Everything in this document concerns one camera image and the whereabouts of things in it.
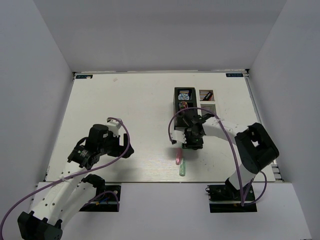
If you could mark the blue table label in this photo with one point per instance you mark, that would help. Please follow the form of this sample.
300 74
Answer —
234 75
84 76

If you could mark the black metal organizer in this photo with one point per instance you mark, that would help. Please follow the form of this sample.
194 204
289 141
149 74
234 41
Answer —
176 107

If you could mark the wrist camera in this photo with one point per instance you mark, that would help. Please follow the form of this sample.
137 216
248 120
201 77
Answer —
177 136
113 126

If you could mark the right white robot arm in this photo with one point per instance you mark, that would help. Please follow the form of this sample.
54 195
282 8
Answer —
251 146

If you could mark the green translucent eraser pen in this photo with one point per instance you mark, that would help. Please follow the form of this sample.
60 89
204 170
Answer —
182 167

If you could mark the pink translucent eraser pen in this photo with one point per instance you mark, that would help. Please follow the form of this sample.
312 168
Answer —
178 156

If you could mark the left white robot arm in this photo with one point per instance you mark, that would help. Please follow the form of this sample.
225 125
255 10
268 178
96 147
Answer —
77 185

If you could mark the pink cap black highlighter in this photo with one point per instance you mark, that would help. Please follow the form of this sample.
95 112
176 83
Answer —
207 96

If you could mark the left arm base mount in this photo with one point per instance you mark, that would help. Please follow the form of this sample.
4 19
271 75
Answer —
107 200

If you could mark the right blue table label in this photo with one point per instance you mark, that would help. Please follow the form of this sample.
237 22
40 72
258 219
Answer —
234 75

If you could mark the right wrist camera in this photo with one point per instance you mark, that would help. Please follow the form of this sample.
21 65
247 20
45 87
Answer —
177 136

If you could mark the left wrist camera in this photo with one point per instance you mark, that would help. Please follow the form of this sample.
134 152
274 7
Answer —
113 126

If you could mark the pink-capped crayon tube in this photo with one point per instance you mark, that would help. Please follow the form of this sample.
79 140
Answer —
182 105

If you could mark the left blue table label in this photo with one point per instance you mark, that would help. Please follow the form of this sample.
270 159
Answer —
84 76

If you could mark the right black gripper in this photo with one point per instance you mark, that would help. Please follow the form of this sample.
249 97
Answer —
189 145

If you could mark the white metal organizer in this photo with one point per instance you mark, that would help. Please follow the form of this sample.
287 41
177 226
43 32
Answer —
212 106

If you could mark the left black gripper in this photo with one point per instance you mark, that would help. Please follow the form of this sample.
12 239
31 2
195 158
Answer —
120 149

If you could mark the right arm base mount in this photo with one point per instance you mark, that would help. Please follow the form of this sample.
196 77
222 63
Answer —
222 200

